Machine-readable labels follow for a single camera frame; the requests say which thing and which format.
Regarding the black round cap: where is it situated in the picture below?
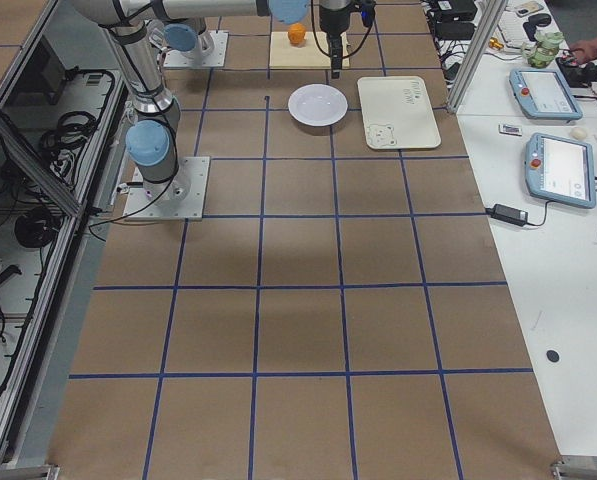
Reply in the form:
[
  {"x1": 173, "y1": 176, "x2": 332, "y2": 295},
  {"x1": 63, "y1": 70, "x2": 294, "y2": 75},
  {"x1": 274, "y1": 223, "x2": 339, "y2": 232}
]
[{"x1": 546, "y1": 350, "x2": 560, "y2": 363}]

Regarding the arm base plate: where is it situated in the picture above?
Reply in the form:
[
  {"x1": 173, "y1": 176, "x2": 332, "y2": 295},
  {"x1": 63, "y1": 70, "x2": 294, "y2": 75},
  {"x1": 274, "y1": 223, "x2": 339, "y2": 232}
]
[
  {"x1": 164, "y1": 30, "x2": 229, "y2": 70},
  {"x1": 123, "y1": 156, "x2": 210, "y2": 222}
]

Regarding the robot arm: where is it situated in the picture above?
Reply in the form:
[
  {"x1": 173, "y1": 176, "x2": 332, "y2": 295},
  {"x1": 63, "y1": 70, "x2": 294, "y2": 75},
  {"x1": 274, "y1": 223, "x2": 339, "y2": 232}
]
[
  {"x1": 147, "y1": 18, "x2": 215, "y2": 57},
  {"x1": 72, "y1": 1, "x2": 313, "y2": 198}
]

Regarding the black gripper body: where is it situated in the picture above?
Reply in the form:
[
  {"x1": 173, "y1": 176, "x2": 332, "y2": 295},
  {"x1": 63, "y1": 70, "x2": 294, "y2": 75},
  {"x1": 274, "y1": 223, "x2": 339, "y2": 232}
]
[{"x1": 318, "y1": 0, "x2": 352, "y2": 50}]

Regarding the small card box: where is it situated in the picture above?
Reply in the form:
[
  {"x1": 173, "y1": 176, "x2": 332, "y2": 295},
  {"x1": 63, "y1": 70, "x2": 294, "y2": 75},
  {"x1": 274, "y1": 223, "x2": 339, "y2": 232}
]
[{"x1": 498, "y1": 124, "x2": 523, "y2": 137}]

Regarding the aluminium frame post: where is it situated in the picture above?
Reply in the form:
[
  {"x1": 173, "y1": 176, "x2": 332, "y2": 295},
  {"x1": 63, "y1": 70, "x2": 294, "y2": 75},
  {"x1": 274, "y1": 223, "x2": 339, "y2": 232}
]
[{"x1": 446, "y1": 0, "x2": 508, "y2": 114}]

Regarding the upper blue teach pendant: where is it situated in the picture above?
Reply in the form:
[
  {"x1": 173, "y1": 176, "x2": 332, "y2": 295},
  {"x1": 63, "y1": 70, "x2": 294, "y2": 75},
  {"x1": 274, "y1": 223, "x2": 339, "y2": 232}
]
[{"x1": 508, "y1": 69, "x2": 583, "y2": 121}]

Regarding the black power adapter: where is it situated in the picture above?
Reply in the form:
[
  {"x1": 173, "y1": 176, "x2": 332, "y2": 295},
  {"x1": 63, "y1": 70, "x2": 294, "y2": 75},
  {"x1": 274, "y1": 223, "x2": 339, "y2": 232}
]
[{"x1": 485, "y1": 204, "x2": 528, "y2": 227}]

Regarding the orange fruit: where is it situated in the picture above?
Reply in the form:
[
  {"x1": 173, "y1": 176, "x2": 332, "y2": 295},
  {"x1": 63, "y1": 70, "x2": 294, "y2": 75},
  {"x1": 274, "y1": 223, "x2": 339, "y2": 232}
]
[{"x1": 287, "y1": 22, "x2": 307, "y2": 47}]

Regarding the cream bear tray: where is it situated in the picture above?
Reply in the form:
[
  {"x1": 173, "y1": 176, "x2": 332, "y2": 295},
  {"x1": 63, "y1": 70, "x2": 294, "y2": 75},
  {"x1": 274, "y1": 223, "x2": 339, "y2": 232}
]
[{"x1": 357, "y1": 76, "x2": 441, "y2": 150}]

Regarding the black electronics box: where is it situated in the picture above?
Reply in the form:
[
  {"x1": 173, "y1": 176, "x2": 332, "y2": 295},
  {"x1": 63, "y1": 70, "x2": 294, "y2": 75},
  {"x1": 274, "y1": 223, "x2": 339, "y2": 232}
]
[{"x1": 429, "y1": 0, "x2": 477, "y2": 23}]

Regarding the person hand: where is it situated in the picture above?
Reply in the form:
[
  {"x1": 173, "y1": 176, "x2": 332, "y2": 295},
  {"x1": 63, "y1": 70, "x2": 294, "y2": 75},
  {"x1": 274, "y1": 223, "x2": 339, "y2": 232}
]
[{"x1": 569, "y1": 37, "x2": 597, "y2": 64}]

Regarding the blue teach pendant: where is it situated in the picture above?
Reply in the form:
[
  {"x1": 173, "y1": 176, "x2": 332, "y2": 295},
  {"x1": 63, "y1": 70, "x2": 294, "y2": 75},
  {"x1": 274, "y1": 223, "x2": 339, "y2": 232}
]
[
  {"x1": 508, "y1": 69, "x2": 583, "y2": 121},
  {"x1": 524, "y1": 133, "x2": 597, "y2": 209}
]

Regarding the lower blue teach pendant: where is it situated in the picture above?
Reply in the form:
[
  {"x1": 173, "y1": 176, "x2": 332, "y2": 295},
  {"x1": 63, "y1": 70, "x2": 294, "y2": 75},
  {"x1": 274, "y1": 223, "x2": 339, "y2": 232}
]
[{"x1": 524, "y1": 133, "x2": 597, "y2": 209}]

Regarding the wooden cutting board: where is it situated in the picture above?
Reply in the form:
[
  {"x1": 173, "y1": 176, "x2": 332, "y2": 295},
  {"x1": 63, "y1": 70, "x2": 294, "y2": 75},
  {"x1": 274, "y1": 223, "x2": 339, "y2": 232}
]
[{"x1": 269, "y1": 31, "x2": 331, "y2": 70}]

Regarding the side aluminium frame rail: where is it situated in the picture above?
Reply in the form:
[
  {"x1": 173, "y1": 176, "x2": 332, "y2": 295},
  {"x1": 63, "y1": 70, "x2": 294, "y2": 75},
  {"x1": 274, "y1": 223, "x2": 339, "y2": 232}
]
[{"x1": 0, "y1": 109, "x2": 84, "y2": 218}]

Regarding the white round plate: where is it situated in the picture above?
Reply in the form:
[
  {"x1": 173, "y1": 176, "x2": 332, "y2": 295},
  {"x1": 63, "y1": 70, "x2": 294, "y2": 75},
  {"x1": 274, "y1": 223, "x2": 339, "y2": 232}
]
[{"x1": 288, "y1": 84, "x2": 348, "y2": 127}]

